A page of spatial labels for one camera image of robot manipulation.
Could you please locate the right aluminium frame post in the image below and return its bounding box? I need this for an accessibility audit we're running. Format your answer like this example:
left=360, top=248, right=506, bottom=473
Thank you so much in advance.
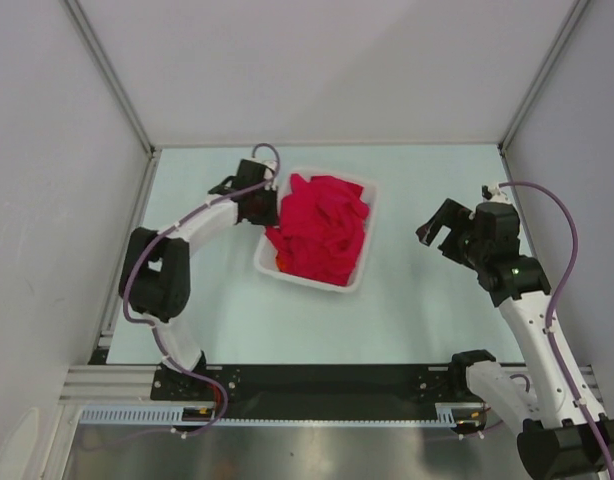
left=498, top=0, right=593, bottom=157

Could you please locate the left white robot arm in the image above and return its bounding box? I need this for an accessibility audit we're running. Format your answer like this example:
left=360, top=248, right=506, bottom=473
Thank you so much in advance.
left=118, top=157, right=280, bottom=400

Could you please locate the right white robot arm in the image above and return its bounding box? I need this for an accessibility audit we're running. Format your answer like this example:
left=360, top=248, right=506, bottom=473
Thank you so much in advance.
left=416, top=199, right=614, bottom=479

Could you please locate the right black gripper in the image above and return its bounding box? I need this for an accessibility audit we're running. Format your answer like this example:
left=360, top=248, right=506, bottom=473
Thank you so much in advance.
left=416, top=198, right=488, bottom=270

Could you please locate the slotted cable duct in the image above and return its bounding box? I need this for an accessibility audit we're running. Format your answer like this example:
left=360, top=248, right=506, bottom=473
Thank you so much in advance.
left=80, top=405, right=456, bottom=429

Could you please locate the left aluminium frame post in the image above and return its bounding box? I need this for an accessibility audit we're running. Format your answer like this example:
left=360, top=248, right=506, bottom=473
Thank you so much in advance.
left=60, top=0, right=155, bottom=158

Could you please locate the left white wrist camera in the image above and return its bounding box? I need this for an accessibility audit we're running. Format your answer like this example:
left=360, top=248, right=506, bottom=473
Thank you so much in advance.
left=261, top=160, right=279, bottom=190

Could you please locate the red t shirt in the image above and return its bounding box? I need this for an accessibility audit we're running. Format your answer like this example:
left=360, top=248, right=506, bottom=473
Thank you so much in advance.
left=265, top=174, right=370, bottom=286

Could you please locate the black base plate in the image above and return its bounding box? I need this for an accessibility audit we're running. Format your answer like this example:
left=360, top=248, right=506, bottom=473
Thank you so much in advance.
left=150, top=362, right=493, bottom=422

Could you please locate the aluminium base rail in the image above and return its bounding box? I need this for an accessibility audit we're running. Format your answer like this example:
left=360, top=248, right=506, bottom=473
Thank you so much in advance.
left=56, top=319, right=161, bottom=407

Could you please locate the white plastic laundry basket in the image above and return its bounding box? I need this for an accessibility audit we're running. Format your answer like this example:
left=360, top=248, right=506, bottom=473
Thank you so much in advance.
left=253, top=166, right=380, bottom=294

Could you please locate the aluminium frame post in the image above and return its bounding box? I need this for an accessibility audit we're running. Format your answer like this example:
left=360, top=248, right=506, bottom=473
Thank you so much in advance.
left=498, top=0, right=593, bottom=157
left=60, top=0, right=155, bottom=158

